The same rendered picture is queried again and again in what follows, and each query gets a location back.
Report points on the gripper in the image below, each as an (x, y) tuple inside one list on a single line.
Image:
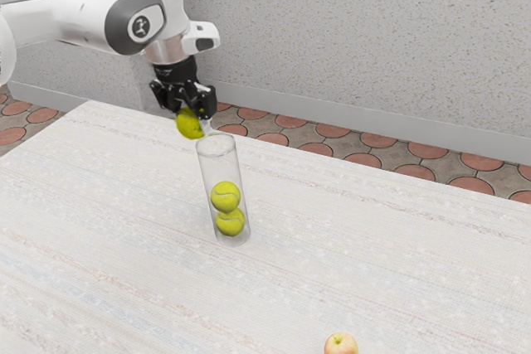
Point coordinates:
[(178, 88)]

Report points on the yellow-green tennis ball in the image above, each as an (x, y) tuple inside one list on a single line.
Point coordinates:
[(187, 124), (230, 223), (225, 196)]

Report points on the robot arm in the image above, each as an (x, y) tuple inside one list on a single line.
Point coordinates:
[(83, 6)]

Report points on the clear plastic ball tube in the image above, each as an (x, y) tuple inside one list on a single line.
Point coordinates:
[(215, 163)]

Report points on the red-yellow apple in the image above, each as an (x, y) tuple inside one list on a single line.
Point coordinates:
[(341, 345)]

